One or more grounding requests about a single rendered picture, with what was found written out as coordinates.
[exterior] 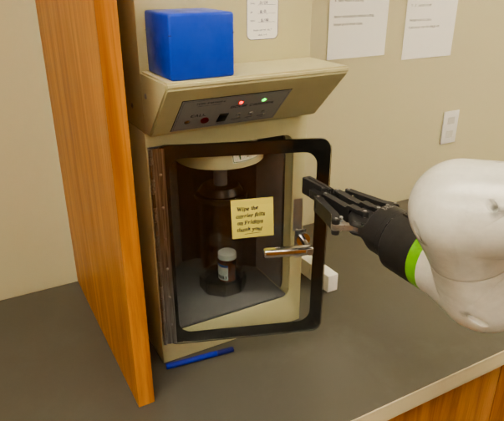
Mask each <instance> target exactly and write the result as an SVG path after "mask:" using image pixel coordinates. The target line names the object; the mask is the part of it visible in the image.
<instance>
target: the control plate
mask: <svg viewBox="0 0 504 421"><path fill-rule="evenodd" d="M291 91H292V89H284V90H276V91H269V92H261V93H254V94H240V95H233V96H225V97H218V98H210V99H197V100H189V101H182V104H181V106H180V109H179V111H178V114H177V116H176V119H175V122H174V124H173V125H172V128H171V132H173V131H180V130H186V129H197V128H203V127H209V126H215V125H222V124H233V123H239V122H245V121H251V120H257V119H269V118H272V117H273V116H274V115H275V113H277V111H278V109H279V108H280V106H281V105H282V104H283V102H284V100H285V99H286V98H287V96H288V95H289V94H290V92H291ZM263 98H267V100H266V101H263V102H262V101H261V100H262V99H263ZM241 100H244V103H243V104H238V102H239V101H241ZM262 110H266V112H265V114H262V113H261V111H262ZM249 112H253V116H251V115H250V114H248V113H249ZM225 113H229V115H228V116H227V118H226V120H225V121H222V122H217V119H218V117H219V115H220V114H225ZM236 114H241V115H240V118H238V117H237V116H236ZM203 118H208V119H209V121H208V122H207V123H204V124H203V123H201V119H203ZM187 120H190V123H189V124H184V122H185V121H187Z"/></svg>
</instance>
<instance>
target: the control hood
mask: <svg viewBox="0 0 504 421"><path fill-rule="evenodd" d="M348 71H349V68H348V67H347V65H343V64H339V63H333V62H329V61H325V60H321V59H317V58H310V57H307V58H289V59H279V60H268V61H259V62H249V63H234V74H233V75H232V76H224V77H215V78H207V79H190V80H181V81H170V80H169V79H166V78H163V77H161V76H160V75H158V74H154V73H152V72H151V71H142V73H141V74H140V82H141V92H142V102H143V113H144V123H145V132H146V133H147V134H148V135H149V136H150V137H152V136H159V135H165V134H176V133H182V132H188V131H194V130H200V129H211V128H217V127H223V126H229V125H235V124H246V123H252V122H258V121H264V120H270V119H282V118H288V117H294V116H300V115H306V114H315V112H316V111H317V110H318V108H319V107H320V106H321V105H322V103H323V102H324V101H325V99H326V98H327V97H328V96H329V95H330V94H331V93H332V91H333V90H334V89H335V87H336V86H337V85H338V84H339V82H340V81H341V80H342V79H343V77H344V76H345V75H346V73H347V72H348ZM284 89H292V91H291V92H290V94H289V95H288V96H287V98H286V99H285V100H284V102H283V104H282V105H281V106H280V108H279V109H278V111H277V113H275V115H274V116H273V117H272V118H269V119H257V120H251V121H245V122H239V123H233V124H222V125H215V126H209V127H203V128H197V129H186V130H180V131H173V132H171V128H172V125H173V124H174V122H175V119H176V116H177V114H178V111H179V109H180V106H181V104H182V101H189V100H197V99H210V98H218V97H225V96H233V95H240V94H254V93H261V92H269V91H276V90H284Z"/></svg>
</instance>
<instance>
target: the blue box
mask: <svg viewBox="0 0 504 421"><path fill-rule="evenodd" d="M145 31H146V42H147V53H148V64H149V70H150V71H151V72H152V73H154V74H158V75H160V76H161V77H163V78H166V79H169V80H170V81H181V80H190V79H207V78H215V77H224V76H232V75H233V74H234V47H233V33H234V32H233V13H232V12H229V11H222V10H216V9H210V8H177V9H151V10H145Z"/></svg>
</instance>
